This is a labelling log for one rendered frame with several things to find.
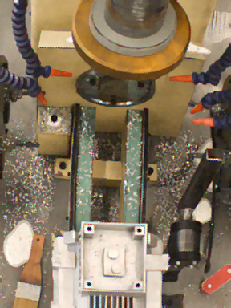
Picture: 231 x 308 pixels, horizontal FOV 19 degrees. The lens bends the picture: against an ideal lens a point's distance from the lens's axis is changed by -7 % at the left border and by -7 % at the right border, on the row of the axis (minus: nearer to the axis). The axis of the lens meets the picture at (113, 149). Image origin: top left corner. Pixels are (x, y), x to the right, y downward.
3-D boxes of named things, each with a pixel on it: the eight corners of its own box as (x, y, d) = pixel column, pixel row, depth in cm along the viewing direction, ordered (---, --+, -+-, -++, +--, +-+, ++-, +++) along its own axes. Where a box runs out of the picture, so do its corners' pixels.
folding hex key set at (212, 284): (206, 297, 137) (208, 296, 135) (197, 286, 138) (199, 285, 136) (237, 273, 140) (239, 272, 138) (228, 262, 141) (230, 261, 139)
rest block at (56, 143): (38, 128, 149) (38, 103, 138) (70, 130, 150) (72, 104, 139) (36, 154, 147) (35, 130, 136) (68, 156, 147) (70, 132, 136)
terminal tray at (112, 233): (78, 233, 113) (79, 220, 106) (143, 235, 113) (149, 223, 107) (78, 297, 108) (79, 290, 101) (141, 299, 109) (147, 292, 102)
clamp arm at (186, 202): (177, 200, 125) (205, 143, 101) (193, 200, 125) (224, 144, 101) (176, 218, 123) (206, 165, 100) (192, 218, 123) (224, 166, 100)
